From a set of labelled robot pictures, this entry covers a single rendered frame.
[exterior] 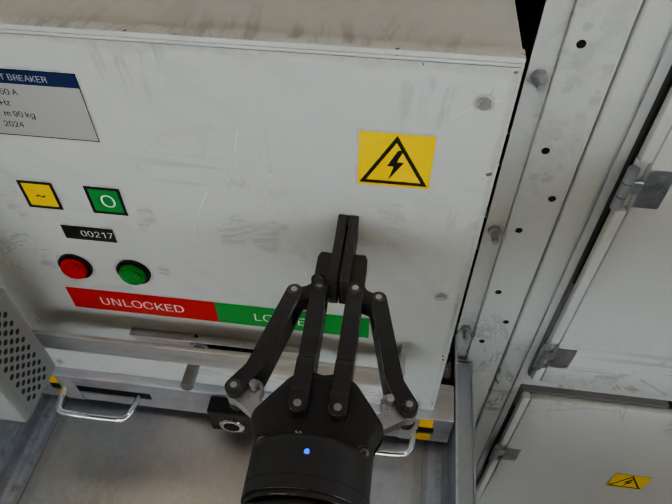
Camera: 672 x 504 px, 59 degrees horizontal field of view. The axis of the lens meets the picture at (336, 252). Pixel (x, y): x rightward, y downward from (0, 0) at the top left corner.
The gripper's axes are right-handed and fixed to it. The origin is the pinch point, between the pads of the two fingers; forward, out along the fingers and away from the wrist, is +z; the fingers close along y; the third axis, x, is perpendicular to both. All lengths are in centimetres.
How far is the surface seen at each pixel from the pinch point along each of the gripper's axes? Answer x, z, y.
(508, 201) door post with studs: -7.4, 16.3, 15.7
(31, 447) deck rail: -38, -4, -40
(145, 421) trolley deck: -38.3, 1.0, -26.6
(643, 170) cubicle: -0.5, 14.6, 26.6
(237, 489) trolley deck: -38.3, -6.2, -12.2
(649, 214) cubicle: -5.3, 13.9, 28.8
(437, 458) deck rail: -38.0, 0.6, 12.3
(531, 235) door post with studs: -11.8, 15.9, 19.1
